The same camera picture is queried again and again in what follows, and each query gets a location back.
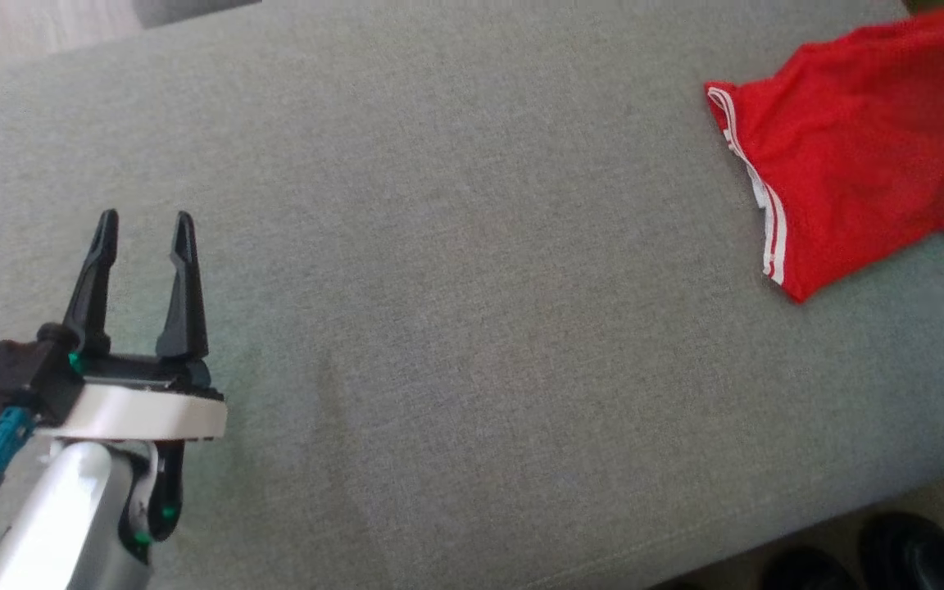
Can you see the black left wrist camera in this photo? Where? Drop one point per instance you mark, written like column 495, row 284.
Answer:
column 21, row 377

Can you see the large grey sofa seat cushion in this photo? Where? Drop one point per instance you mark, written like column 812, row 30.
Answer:
column 480, row 287

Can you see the black glossy rounded object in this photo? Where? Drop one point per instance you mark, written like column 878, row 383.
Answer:
column 919, row 557

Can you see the red jersey with black lettering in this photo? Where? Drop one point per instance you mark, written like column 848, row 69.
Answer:
column 849, row 147

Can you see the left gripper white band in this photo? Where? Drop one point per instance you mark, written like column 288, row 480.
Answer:
column 144, row 414

